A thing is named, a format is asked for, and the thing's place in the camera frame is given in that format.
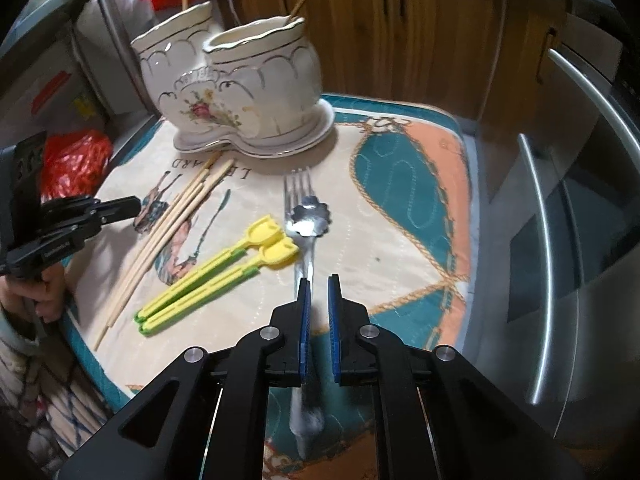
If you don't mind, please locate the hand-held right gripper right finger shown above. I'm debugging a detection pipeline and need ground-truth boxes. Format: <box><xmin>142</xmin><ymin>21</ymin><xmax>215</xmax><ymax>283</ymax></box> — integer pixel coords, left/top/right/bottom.
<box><xmin>327</xmin><ymin>274</ymin><xmax>586</xmax><ymax>480</ymax></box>

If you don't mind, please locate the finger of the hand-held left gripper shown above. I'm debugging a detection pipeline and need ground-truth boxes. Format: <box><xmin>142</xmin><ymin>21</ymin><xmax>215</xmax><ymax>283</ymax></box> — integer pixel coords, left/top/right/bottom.
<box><xmin>42</xmin><ymin>196</ymin><xmax>142</xmax><ymax>225</ymax></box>
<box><xmin>34</xmin><ymin>217</ymin><xmax>104</xmax><ymax>247</ymax></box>

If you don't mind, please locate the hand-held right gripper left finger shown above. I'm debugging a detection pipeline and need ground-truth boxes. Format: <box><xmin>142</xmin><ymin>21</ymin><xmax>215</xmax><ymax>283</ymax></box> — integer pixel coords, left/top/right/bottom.
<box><xmin>57</xmin><ymin>276</ymin><xmax>313</xmax><ymax>480</ymax></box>

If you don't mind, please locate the yellow green plastic spoon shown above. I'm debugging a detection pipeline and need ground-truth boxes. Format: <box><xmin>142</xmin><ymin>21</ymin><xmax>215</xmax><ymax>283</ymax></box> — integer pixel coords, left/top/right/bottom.
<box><xmin>134</xmin><ymin>214</ymin><xmax>286</xmax><ymax>323</ymax></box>
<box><xmin>140</xmin><ymin>236</ymin><xmax>302</xmax><ymax>336</ymax></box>

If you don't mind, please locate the flower-shaped metal spoon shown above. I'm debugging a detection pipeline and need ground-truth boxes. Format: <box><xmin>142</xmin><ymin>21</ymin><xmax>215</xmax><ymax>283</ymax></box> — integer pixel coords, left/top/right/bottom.
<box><xmin>286</xmin><ymin>196</ymin><xmax>333</xmax><ymax>283</ymax></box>

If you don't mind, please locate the white ceramic utensil holder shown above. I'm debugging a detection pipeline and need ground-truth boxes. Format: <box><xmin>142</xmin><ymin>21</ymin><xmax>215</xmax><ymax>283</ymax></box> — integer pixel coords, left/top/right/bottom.
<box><xmin>131</xmin><ymin>1</ymin><xmax>336</xmax><ymax>159</ymax></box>

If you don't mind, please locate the person's left forearm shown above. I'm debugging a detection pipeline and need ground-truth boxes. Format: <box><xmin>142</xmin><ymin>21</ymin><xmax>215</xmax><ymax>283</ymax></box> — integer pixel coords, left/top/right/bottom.
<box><xmin>0</xmin><ymin>307</ymin><xmax>118</xmax><ymax>467</ymax></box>

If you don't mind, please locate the person's left hand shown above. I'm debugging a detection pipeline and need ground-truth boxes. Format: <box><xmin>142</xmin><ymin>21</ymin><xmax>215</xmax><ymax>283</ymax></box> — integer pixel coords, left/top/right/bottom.
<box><xmin>0</xmin><ymin>262</ymin><xmax>67</xmax><ymax>323</ymax></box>

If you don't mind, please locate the crumpled red plastic bag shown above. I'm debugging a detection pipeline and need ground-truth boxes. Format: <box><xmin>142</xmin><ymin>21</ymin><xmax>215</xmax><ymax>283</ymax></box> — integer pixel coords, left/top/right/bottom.
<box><xmin>40</xmin><ymin>129</ymin><xmax>114</xmax><ymax>202</ymax></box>

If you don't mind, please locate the printed table mat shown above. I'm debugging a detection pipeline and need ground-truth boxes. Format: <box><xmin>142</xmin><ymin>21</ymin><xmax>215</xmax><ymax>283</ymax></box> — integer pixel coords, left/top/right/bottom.
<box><xmin>60</xmin><ymin>92</ymin><xmax>474</xmax><ymax>480</ymax></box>

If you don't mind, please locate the wooden kitchen cabinet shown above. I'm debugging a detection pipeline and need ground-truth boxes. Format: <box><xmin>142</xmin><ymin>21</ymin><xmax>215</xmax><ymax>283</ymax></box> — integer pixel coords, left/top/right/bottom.
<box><xmin>215</xmin><ymin>0</ymin><xmax>572</xmax><ymax>121</ymax></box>

